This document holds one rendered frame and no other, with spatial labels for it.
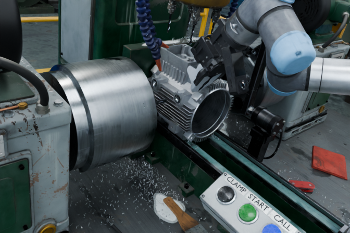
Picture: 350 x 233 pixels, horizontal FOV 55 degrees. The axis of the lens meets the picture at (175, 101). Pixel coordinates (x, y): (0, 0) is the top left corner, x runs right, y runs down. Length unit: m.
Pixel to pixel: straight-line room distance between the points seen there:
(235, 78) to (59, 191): 0.44
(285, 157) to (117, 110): 0.74
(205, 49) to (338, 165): 0.75
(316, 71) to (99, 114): 0.45
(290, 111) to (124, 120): 0.75
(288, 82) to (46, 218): 0.57
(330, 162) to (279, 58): 0.77
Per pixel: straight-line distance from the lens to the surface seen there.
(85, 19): 1.08
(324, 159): 1.35
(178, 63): 0.95
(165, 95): 0.95
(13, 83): 0.67
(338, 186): 1.27
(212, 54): 0.79
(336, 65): 0.77
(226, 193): 0.62
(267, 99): 1.14
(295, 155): 1.32
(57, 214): 0.77
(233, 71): 0.77
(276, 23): 0.66
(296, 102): 1.31
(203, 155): 0.96
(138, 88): 0.76
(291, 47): 0.64
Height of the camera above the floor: 1.48
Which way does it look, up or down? 28 degrees down
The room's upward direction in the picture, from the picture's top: 11 degrees clockwise
